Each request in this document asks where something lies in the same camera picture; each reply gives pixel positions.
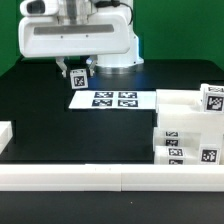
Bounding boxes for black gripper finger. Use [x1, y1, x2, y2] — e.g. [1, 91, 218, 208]
[56, 57, 68, 77]
[86, 56, 97, 76]

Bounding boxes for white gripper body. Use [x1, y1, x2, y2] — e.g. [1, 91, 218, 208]
[19, 11, 130, 58]

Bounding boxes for small white tagged cube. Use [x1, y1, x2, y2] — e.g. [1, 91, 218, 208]
[200, 84, 224, 113]
[70, 69, 88, 89]

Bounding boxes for white chair back pieces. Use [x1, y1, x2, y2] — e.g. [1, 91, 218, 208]
[156, 89, 224, 133]

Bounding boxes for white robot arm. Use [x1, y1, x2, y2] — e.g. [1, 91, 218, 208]
[18, 0, 144, 73]

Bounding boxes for white flat tagged sheet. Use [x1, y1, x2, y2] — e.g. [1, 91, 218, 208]
[69, 91, 156, 110]

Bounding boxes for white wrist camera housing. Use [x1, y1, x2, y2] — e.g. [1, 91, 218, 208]
[20, 0, 59, 17]

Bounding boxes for white U-shaped fence wall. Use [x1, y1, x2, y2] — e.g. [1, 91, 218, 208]
[0, 121, 224, 193]

